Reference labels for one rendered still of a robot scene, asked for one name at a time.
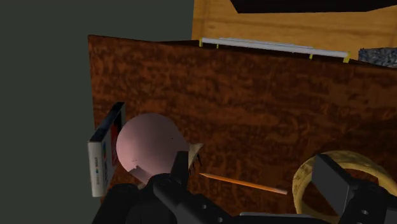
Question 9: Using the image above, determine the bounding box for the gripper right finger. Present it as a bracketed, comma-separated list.
[311, 153, 397, 224]

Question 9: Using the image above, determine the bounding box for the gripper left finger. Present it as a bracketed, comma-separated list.
[92, 150, 240, 224]

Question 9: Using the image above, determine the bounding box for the pink bulb-shaped object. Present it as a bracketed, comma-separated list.
[116, 113, 204, 187]

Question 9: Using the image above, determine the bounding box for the orange pencil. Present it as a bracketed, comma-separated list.
[198, 172, 288, 196]

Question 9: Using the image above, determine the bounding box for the white box with dark lid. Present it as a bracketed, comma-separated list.
[87, 101, 127, 198]

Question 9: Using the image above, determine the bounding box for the brown wooden table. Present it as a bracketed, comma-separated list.
[87, 34, 397, 224]

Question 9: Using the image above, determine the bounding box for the light wooden cabinet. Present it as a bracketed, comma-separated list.
[192, 0, 397, 64]

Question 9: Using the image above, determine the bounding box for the tan ring-shaped bowl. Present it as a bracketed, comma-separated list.
[292, 150, 397, 224]

